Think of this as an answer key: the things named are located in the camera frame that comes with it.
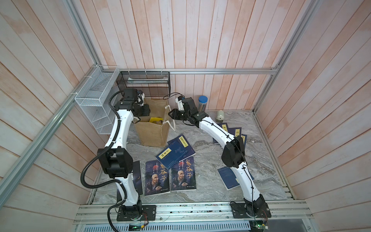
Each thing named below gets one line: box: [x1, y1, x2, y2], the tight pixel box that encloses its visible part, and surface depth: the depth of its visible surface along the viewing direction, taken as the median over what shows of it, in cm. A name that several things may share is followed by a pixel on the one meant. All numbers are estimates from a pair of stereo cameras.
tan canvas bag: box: [134, 97, 171, 148], surface depth 94 cm
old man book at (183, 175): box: [171, 156, 197, 192], surface depth 87 cm
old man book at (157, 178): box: [144, 159, 171, 196], surface depth 85 cm
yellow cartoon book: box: [148, 116, 164, 125], surface depth 110 cm
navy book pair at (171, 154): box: [155, 141, 189, 170], surface depth 95 cm
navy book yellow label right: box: [240, 133, 248, 147], surface depth 105 cm
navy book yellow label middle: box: [228, 127, 242, 138], surface depth 105 cm
